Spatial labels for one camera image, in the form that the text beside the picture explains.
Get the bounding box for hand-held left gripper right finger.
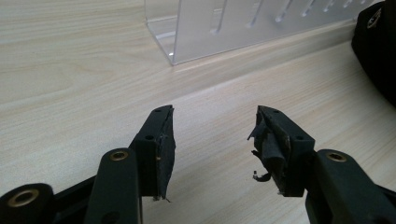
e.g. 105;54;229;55
247;105;317;198

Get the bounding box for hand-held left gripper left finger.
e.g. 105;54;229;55
128;104;177;203

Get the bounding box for clear acrylic slotted rack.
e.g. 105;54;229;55
143;0;378;66

